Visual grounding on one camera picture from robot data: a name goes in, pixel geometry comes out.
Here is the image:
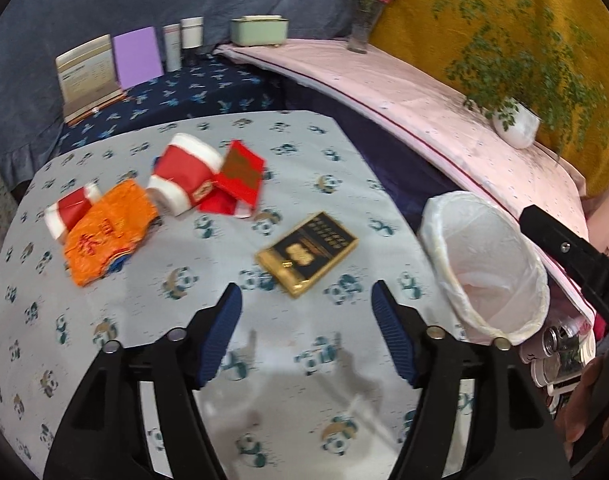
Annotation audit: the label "green leafy plant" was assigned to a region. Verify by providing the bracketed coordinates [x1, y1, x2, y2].
[431, 0, 609, 156]

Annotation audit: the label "green tissue box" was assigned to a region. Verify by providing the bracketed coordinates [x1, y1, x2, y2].
[229, 14, 290, 47]

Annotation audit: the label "black and gold box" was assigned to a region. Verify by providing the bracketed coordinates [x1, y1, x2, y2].
[255, 211, 360, 300]

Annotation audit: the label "pink sheet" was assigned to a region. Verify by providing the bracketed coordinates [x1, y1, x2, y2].
[212, 37, 597, 331]

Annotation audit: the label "white jar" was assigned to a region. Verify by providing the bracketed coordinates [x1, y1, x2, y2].
[180, 16, 205, 63]

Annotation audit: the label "large red paper cup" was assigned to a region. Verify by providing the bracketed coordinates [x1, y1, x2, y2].
[147, 133, 224, 217]

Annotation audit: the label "beige standing calendar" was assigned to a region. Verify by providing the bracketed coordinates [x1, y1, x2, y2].
[55, 34, 122, 111]

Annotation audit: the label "person's right hand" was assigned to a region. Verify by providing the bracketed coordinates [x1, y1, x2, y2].
[559, 357, 609, 441]

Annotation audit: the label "metal cans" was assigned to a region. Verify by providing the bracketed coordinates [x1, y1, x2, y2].
[521, 322, 597, 411]

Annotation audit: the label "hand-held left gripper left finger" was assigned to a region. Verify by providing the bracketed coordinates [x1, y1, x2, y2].
[44, 282, 245, 480]

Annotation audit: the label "dark blue printed cloth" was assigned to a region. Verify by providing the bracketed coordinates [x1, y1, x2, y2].
[59, 52, 285, 153]

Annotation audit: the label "white plant pot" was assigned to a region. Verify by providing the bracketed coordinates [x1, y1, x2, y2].
[493, 97, 541, 149]

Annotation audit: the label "red envelope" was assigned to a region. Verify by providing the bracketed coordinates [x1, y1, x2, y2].
[198, 140, 266, 218]

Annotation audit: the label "white tube bottle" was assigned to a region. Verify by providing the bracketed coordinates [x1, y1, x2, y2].
[163, 23, 182, 72]

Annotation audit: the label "wooden book stand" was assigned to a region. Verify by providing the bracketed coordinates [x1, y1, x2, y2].
[64, 87, 128, 126]

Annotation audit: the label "grey-blue cloth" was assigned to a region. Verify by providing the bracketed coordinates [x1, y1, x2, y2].
[0, 0, 400, 196]

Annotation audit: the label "dark navy cloth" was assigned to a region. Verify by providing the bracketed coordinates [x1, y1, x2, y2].
[279, 72, 465, 226]

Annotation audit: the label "orange snack packet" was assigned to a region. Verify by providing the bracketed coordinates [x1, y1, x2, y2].
[64, 179, 159, 288]

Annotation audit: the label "glass vase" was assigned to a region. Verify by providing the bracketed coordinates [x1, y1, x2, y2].
[347, 2, 380, 54]

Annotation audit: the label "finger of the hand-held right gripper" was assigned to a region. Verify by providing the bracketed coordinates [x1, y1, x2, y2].
[519, 205, 607, 286]

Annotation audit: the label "panda print tablecloth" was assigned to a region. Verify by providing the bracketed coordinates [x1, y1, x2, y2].
[0, 110, 480, 480]

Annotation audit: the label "bin with white bag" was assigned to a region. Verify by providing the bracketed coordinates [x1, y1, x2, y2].
[417, 191, 551, 346]

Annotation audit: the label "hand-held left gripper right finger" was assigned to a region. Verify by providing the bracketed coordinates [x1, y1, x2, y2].
[371, 280, 570, 480]

